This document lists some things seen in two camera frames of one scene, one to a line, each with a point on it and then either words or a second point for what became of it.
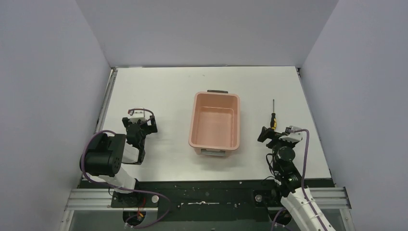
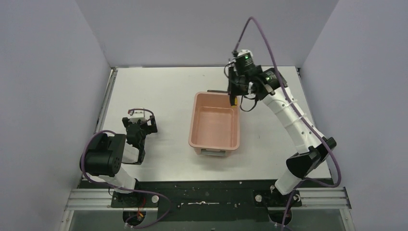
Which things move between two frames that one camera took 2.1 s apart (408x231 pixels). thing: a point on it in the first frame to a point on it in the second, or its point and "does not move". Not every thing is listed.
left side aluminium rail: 99,125 does not move
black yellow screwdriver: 273,119 to 235,102
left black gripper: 142,128 does not move
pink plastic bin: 214,122 does not move
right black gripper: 273,137 to 234,88
